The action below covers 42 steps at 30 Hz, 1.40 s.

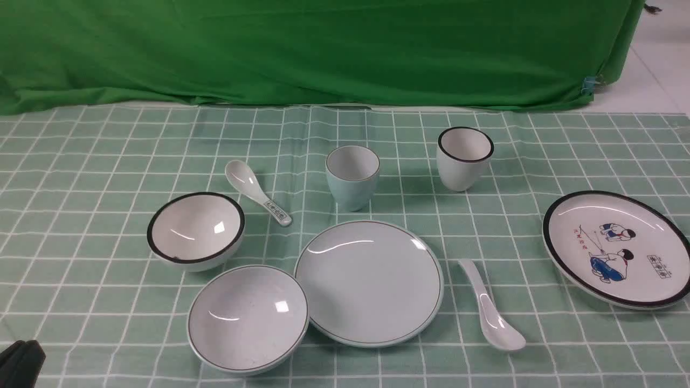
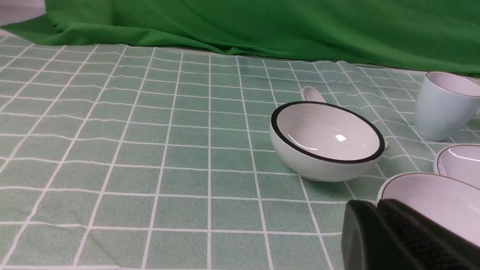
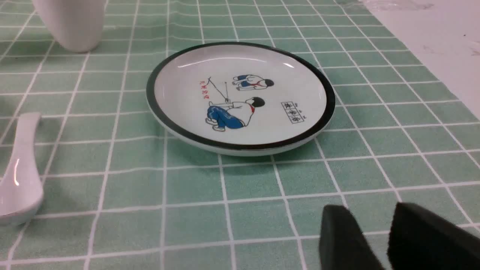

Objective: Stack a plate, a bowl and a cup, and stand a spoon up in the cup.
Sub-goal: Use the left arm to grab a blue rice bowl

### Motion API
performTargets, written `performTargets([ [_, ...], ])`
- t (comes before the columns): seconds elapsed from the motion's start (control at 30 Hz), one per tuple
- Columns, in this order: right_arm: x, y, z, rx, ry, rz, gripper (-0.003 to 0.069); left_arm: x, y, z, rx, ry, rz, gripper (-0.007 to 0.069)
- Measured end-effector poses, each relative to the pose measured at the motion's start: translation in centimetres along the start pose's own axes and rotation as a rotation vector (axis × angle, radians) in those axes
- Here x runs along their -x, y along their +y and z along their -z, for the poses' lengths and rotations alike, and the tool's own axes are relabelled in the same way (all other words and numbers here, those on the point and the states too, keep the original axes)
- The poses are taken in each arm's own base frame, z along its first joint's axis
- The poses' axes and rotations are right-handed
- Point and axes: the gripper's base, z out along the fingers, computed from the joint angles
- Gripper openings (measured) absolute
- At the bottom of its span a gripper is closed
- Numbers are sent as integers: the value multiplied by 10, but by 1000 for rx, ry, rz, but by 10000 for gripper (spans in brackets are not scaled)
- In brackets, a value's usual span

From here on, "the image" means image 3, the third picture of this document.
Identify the green checkered tablecloth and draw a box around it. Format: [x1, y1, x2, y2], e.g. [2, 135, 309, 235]
[1, 0, 479, 270]

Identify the white cup with black rim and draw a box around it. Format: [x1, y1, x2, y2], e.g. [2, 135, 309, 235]
[32, 0, 106, 53]

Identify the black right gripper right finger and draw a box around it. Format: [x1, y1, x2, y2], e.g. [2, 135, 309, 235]
[387, 202, 480, 270]

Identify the cartoon plate with black rim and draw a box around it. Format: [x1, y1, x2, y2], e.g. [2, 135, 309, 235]
[145, 42, 336, 156]

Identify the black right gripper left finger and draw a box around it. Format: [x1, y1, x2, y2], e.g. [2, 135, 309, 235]
[319, 205, 384, 270]

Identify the plain white ceramic spoon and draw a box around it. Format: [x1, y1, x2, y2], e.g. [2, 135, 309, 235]
[0, 112, 44, 226]

